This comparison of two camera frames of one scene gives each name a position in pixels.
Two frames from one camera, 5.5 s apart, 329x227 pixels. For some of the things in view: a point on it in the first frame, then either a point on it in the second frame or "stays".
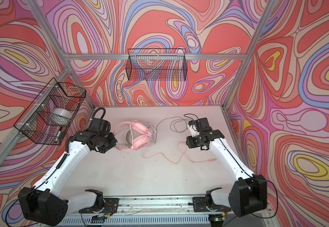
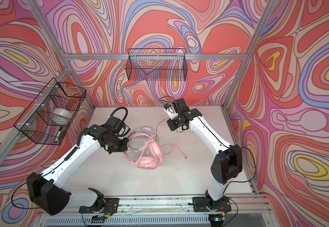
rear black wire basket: x=157 y=64 stays
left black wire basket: x=49 y=115 stays
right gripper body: x=194 y=142 to x=175 y=123
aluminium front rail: x=154 y=205 stays
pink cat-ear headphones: x=133 y=135 to x=147 y=162
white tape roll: x=61 y=116 stays
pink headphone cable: x=180 y=153 to x=179 y=148
